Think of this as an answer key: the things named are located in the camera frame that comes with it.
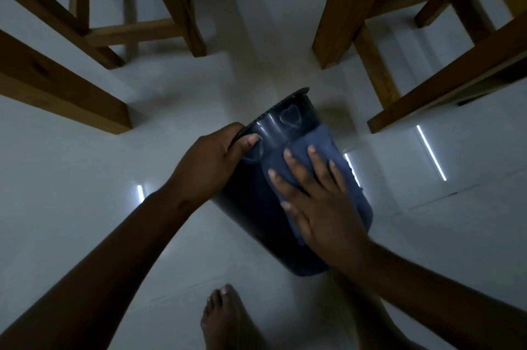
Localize thick wooden furniture leg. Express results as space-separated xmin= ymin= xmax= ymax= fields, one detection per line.
xmin=0 ymin=29 xmax=133 ymax=135

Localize person's right forearm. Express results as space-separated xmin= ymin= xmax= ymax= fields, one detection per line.
xmin=335 ymin=238 xmax=527 ymax=350

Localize person's right hand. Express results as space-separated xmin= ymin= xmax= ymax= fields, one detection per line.
xmin=268 ymin=145 xmax=373 ymax=270

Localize person's left forearm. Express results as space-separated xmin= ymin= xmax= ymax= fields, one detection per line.
xmin=0 ymin=187 xmax=194 ymax=350

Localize person's left hand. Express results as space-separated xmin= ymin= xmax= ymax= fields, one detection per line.
xmin=166 ymin=122 xmax=261 ymax=215

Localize person's right leg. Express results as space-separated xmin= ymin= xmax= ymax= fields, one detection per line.
xmin=329 ymin=271 xmax=431 ymax=350

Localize dark plastic waste bin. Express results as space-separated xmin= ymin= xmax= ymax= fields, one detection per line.
xmin=212 ymin=87 xmax=374 ymax=277

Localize blue cleaning cloth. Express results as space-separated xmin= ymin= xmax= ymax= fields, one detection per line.
xmin=259 ymin=123 xmax=374 ymax=248

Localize person's left foot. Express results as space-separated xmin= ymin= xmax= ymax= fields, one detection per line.
xmin=200 ymin=284 xmax=272 ymax=350

